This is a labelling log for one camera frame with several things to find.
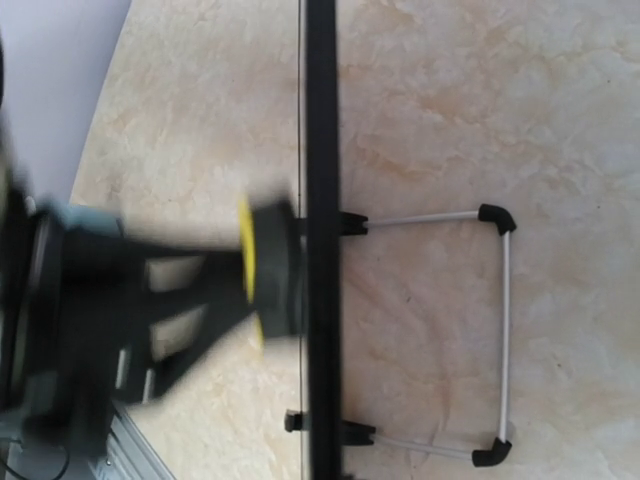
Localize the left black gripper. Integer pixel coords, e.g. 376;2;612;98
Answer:
1;189;252;450

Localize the yellow black sponge eraser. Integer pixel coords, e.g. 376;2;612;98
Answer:
239;196;303;342

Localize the white whiteboard black frame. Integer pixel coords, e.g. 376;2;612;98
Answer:
302;1;345;479

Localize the light blue mug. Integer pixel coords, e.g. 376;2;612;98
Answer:
35;199;124;237

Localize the aluminium front rail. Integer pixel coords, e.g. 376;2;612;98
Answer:
89;403;175;480

